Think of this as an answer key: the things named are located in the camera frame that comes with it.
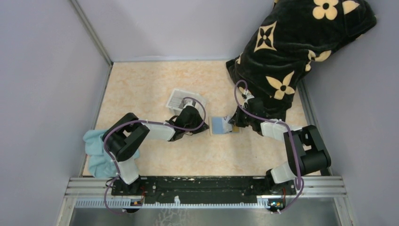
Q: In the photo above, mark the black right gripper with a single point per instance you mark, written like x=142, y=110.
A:
x=235, y=120

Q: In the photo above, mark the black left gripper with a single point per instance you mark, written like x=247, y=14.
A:
x=204, y=126

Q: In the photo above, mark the white plastic card box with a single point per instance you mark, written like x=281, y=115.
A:
x=188, y=97

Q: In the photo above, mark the thin credit card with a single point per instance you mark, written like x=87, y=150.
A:
x=227, y=127

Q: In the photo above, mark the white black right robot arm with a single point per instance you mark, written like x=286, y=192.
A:
x=305, y=148

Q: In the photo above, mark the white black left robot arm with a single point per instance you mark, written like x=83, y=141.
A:
x=123, y=139

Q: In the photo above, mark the light blue cloth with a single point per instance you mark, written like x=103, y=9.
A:
x=100, y=164

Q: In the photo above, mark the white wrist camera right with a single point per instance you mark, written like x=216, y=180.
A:
x=247, y=95

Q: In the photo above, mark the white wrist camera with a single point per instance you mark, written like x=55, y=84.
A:
x=247, y=95
x=189, y=110

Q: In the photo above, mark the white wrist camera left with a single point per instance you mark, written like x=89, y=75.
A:
x=189, y=110

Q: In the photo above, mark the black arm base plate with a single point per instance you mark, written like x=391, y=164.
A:
x=249, y=185

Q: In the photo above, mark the aluminium frame rail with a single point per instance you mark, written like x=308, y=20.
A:
x=96, y=193

